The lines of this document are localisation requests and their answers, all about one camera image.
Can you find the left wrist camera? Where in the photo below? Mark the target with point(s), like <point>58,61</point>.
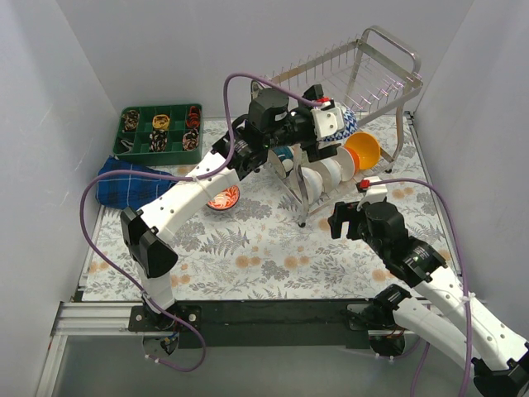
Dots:
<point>328,119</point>

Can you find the yellow rolled tie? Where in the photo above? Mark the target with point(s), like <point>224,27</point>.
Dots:
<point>161,122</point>

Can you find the blue white patterned bowl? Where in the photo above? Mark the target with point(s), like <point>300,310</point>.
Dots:
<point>350,125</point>

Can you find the aluminium frame rail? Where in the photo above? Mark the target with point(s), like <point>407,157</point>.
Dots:
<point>107,318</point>

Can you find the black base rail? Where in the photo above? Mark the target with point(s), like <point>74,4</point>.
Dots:
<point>351,336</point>

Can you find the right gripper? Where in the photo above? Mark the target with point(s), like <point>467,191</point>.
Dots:
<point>345,221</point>

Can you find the orange black rolled tie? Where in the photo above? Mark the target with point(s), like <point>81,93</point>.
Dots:
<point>194,117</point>

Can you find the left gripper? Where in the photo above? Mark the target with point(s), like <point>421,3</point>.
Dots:
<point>313,138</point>

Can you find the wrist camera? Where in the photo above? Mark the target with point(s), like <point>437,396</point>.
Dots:
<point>328,119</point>
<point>374,190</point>

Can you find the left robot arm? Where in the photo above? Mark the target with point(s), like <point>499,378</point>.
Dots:
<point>268,123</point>

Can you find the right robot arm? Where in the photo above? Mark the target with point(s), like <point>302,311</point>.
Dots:
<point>433,304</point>

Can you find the brown rolled tie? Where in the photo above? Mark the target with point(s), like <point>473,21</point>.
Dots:
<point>130,120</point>

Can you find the white bowl front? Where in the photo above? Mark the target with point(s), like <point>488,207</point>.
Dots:
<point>313,183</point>

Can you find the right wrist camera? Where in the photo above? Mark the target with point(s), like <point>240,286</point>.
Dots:
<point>374,190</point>

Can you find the green compartment tray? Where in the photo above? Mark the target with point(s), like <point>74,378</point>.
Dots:
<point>174,153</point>

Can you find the orange white patterned bowl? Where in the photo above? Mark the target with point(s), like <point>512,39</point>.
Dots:
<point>226,199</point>

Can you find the teal rimmed white bowl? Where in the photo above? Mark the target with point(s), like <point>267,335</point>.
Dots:
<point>281,159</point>

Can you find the blue plaid cloth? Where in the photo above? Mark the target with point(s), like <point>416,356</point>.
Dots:
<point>135,191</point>

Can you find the white bowl middle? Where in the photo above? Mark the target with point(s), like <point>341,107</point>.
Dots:
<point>330,171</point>

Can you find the stainless steel dish rack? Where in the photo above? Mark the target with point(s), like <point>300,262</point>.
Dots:
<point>375,74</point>

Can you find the dark floral rolled tie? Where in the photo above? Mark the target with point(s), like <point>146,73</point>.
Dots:
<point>158,140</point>

